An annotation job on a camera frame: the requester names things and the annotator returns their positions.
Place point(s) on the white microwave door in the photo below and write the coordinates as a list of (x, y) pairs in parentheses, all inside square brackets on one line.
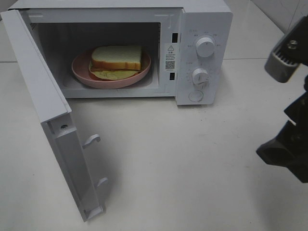
[(54, 114)]

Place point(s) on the lower white timer knob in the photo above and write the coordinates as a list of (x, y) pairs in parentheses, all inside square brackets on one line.
[(200, 76)]

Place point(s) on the white warning label sticker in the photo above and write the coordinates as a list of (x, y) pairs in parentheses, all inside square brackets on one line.
[(171, 51)]

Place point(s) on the round white door button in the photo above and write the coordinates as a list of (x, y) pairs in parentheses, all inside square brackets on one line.
[(196, 96)]

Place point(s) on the white microwave oven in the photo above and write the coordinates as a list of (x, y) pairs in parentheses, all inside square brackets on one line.
[(65, 28)]

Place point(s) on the sandwich with lettuce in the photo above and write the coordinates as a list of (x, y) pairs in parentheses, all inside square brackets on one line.
[(115, 62)]

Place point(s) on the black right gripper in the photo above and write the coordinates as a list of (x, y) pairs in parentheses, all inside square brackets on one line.
[(289, 148)]

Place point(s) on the upper white power knob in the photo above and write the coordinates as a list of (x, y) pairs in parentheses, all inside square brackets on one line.
[(205, 46)]

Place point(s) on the pink plate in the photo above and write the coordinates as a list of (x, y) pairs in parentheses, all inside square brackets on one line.
[(80, 68)]

